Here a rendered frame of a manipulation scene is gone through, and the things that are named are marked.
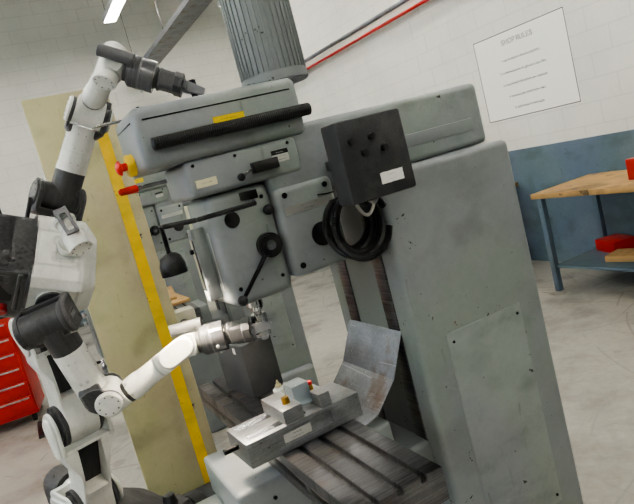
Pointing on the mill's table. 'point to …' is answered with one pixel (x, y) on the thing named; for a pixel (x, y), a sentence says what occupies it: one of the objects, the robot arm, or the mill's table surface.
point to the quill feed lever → (269, 244)
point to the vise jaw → (282, 408)
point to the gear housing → (219, 181)
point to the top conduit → (230, 126)
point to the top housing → (216, 106)
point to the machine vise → (252, 433)
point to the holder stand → (251, 367)
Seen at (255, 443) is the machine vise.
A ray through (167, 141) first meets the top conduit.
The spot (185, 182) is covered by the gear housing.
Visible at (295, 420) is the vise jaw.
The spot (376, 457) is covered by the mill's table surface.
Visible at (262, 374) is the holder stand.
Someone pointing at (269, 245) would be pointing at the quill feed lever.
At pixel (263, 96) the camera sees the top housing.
